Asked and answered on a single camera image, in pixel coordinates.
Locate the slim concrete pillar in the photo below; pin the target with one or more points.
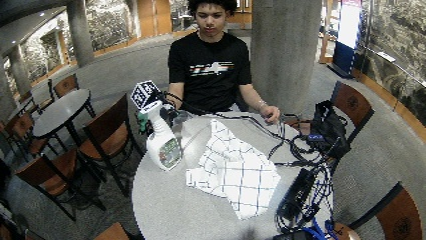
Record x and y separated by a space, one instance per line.
80 33

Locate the black bag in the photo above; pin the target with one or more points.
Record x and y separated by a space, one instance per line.
327 129

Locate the black t-shirt with striped print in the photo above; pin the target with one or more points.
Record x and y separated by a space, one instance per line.
209 71

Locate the white marker cube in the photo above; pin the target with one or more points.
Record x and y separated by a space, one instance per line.
144 94

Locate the wooden chair with black frame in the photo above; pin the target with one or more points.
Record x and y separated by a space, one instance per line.
20 131
114 232
353 104
49 176
67 85
111 136
401 215

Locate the small round grey table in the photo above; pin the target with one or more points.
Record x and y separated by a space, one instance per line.
60 111

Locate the white checked cloth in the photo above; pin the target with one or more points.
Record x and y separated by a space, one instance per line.
234 170

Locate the white and blue display stand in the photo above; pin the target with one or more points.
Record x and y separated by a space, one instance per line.
349 30

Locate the person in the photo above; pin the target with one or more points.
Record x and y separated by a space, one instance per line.
212 20

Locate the white spray bottle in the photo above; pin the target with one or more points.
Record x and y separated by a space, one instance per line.
161 141

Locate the black electronics box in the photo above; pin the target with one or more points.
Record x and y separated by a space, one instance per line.
296 194

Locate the thick concrete pillar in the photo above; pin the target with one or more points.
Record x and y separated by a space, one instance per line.
285 50

